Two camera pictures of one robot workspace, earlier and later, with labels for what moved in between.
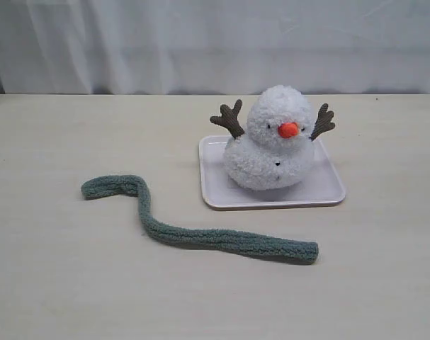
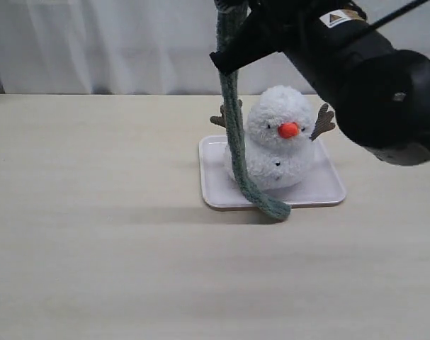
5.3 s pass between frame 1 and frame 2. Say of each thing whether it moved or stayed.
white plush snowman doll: stayed
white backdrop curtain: stayed
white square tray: stayed
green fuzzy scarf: moved
